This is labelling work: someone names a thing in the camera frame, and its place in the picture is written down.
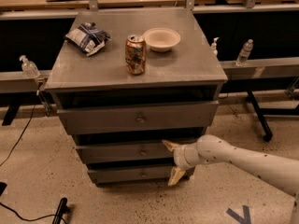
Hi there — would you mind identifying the grey bottom drawer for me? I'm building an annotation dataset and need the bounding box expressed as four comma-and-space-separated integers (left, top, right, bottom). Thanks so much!
88, 163, 172, 184

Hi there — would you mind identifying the grey drawer cabinet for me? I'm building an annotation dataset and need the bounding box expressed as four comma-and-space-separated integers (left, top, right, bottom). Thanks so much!
46, 8, 227, 185

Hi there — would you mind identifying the grey metal rail barrier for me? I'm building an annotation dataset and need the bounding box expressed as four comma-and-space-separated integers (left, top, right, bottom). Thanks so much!
0, 57, 299, 93

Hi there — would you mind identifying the orange soda can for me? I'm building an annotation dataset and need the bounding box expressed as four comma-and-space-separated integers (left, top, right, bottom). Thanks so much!
125, 35, 147, 75

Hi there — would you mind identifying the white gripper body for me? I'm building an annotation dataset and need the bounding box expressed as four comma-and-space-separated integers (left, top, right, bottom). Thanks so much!
173, 143, 200, 170

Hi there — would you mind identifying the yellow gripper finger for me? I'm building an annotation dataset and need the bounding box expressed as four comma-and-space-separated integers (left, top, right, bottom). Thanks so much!
168, 166, 186, 186
162, 140, 180, 152

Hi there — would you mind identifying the clear water bottle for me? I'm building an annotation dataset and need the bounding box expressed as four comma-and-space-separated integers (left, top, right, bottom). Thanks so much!
235, 39, 253, 66

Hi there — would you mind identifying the blue white chip bag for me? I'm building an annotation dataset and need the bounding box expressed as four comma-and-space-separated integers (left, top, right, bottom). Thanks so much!
64, 22, 110, 56

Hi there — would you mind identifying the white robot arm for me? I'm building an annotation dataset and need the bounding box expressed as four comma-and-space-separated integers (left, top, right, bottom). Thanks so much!
163, 134, 299, 224

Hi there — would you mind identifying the white bowl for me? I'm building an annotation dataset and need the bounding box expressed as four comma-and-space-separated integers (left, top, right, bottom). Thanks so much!
143, 28, 180, 52

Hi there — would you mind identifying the black stand foot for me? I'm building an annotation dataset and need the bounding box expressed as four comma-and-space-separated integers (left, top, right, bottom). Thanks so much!
51, 198, 70, 224

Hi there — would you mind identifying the small white pump bottle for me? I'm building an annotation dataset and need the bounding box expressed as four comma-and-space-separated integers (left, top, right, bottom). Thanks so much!
210, 37, 219, 56

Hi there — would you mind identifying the grey top drawer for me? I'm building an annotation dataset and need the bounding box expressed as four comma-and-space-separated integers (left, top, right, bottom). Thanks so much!
58, 101, 219, 134

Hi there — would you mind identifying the left sanitizer pump bottle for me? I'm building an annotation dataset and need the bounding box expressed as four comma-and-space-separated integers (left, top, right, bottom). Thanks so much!
20, 55, 41, 78

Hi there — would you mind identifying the black table leg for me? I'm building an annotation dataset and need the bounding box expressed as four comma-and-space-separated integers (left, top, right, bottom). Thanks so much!
247, 91, 273, 142

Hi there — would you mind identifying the black floor cable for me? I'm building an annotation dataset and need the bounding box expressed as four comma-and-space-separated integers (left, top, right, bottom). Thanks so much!
0, 91, 68, 224

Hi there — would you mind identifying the grey drawer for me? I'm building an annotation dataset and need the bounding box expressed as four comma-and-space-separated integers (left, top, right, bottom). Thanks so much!
58, 101, 219, 134
88, 163, 172, 184
73, 135, 174, 164

